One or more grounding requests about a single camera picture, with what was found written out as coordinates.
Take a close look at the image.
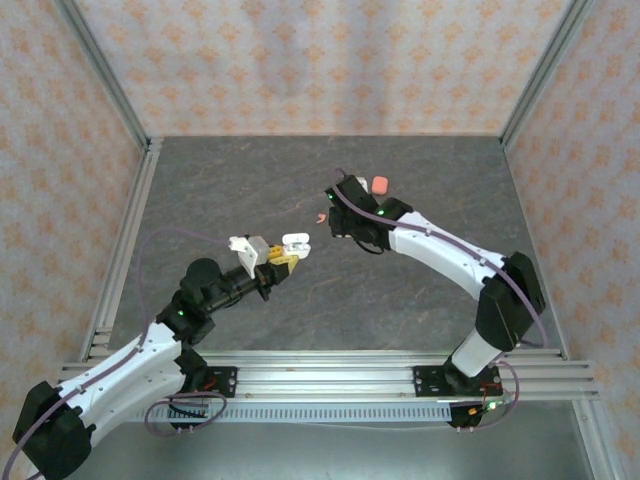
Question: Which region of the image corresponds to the white slotted cable duct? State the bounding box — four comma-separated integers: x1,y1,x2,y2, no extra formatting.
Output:
122,402,454,424

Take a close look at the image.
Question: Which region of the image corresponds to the small lit circuit board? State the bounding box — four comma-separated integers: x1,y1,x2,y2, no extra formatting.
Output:
467,399,506,417

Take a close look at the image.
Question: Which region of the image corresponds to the brushed metal panel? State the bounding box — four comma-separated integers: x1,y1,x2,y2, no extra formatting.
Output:
54,417,609,480

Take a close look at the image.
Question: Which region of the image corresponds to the aluminium lower frame rail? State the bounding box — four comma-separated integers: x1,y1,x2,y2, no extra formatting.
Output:
572,399,627,480

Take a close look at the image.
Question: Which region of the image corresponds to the white earbud charging case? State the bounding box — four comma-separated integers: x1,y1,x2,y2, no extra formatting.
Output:
281,231,311,260

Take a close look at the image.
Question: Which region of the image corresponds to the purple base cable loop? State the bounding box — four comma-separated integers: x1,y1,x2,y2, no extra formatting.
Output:
457,359,522,432
144,392,229,437

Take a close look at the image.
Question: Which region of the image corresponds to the wide aluminium base rail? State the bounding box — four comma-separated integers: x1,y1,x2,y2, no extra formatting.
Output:
59,349,601,402

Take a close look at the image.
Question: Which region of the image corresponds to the aluminium frame post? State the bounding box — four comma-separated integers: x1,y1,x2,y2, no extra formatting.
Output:
52,0,152,149
499,0,596,146

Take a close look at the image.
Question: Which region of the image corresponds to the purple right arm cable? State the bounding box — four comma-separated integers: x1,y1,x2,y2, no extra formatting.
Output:
332,167,551,349

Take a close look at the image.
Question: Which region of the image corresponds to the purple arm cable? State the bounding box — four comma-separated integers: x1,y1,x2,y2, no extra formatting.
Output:
332,167,551,349
2,227,236,480

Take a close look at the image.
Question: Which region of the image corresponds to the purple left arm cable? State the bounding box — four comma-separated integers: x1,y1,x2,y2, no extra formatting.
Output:
2,227,236,480

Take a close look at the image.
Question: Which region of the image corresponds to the aluminium side rail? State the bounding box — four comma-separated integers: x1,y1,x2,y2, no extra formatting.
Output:
499,137,571,361
79,137,164,361

